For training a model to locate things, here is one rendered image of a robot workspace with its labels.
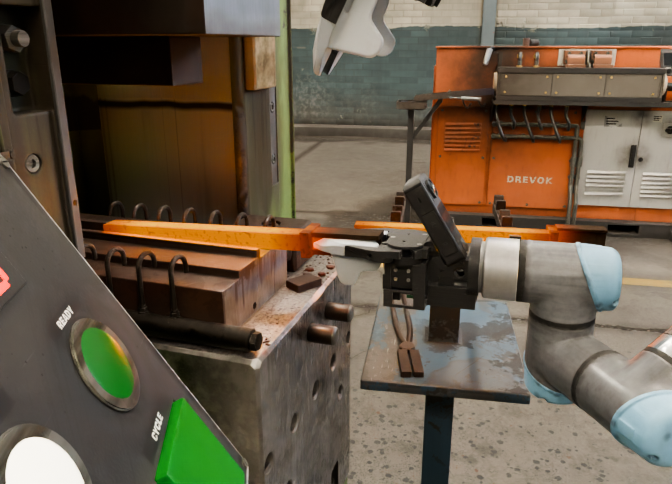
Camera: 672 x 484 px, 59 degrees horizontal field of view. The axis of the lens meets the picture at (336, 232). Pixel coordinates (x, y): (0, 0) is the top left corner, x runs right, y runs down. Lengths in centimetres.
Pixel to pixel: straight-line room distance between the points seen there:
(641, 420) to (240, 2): 61
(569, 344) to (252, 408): 37
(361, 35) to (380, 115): 785
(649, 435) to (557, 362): 13
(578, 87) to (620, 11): 440
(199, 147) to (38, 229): 73
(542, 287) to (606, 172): 373
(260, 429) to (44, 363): 46
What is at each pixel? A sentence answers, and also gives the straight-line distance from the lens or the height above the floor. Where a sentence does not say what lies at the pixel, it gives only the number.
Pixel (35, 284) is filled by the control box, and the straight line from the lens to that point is 35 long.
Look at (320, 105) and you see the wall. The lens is 853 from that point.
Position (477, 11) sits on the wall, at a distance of 829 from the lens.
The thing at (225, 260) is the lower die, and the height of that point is 99.
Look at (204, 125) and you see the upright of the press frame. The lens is 108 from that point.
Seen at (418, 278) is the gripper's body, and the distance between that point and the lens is 73.
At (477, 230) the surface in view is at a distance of 105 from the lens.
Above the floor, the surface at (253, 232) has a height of 102.
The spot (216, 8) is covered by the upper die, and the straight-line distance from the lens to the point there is 69.
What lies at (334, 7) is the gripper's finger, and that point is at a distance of 54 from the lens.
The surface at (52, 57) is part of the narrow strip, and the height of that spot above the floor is 125.
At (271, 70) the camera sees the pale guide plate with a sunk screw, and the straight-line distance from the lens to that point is 111.
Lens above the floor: 126
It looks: 18 degrees down
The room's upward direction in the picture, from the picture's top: straight up
